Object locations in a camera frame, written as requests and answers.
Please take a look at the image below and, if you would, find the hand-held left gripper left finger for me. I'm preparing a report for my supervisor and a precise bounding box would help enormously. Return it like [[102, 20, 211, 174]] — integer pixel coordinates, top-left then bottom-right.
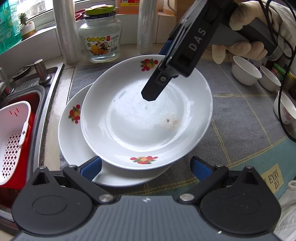
[[32, 156, 116, 205]]

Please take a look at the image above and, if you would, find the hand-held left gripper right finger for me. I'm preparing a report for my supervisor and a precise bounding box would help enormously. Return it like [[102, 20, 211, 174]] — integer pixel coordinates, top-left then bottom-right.
[[178, 156, 262, 205]]

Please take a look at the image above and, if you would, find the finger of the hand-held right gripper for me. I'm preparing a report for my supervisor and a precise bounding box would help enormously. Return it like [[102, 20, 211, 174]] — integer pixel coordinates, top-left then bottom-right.
[[159, 22, 181, 56], [142, 69, 177, 102]]

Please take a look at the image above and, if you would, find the white fruit-print plate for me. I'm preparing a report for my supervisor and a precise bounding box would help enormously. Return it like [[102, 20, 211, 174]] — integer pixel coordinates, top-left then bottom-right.
[[81, 55, 213, 171], [58, 82, 174, 187]]

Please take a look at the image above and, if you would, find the white flower-print bowl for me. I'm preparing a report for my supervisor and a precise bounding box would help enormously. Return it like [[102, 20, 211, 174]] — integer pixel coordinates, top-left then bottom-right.
[[232, 56, 262, 86], [273, 90, 296, 125], [259, 66, 282, 92]]

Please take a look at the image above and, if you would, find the person's right hand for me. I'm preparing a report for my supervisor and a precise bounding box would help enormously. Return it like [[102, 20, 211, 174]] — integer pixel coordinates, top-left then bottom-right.
[[212, 0, 279, 65]]

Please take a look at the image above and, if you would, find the clear plastic wrap roll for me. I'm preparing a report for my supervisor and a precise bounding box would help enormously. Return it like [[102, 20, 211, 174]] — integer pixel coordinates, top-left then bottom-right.
[[137, 0, 160, 55], [53, 0, 82, 65]]

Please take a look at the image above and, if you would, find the grey checked dish cloth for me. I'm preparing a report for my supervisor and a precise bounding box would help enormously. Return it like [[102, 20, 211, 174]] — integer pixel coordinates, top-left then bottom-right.
[[60, 59, 296, 202]]

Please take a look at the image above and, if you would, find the orange cooking oil bottle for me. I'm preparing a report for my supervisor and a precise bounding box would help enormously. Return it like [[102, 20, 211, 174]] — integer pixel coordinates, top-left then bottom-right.
[[115, 0, 141, 14]]

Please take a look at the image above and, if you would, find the clear glass jar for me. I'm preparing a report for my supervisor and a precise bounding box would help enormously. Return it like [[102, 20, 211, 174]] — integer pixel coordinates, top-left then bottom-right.
[[79, 5, 122, 63]]

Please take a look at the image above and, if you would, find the red plastic basin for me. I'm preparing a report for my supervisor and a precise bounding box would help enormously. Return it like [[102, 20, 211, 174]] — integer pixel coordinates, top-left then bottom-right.
[[0, 91, 47, 209]]

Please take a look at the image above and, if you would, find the white plastic colander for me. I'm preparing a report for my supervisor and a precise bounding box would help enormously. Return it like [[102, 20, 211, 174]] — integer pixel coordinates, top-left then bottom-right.
[[0, 101, 31, 186]]

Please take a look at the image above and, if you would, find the stainless steel sink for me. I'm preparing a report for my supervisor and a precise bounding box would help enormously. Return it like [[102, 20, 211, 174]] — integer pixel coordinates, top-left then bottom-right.
[[0, 61, 65, 232]]

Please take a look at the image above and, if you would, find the person's light clothing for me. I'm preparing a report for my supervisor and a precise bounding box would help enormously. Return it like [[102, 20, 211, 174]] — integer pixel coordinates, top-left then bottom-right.
[[274, 181, 296, 241]]

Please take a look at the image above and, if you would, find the metal sink knob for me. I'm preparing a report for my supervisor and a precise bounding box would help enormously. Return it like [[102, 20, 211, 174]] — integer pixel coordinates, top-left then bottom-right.
[[34, 59, 52, 85]]

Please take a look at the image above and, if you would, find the metal sink strainer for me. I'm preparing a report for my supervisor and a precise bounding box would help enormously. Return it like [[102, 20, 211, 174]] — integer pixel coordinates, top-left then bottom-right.
[[11, 65, 35, 80]]

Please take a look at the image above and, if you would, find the small potted plant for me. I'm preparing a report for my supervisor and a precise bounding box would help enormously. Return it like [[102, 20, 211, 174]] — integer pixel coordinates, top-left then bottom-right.
[[18, 13, 37, 40]]

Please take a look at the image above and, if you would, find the green carton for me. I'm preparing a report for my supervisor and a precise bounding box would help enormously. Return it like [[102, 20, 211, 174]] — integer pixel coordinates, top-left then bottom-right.
[[0, 0, 22, 54]]

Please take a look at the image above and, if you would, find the black cable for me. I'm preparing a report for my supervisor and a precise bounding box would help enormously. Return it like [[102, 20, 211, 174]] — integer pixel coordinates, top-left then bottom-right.
[[259, 0, 296, 141]]

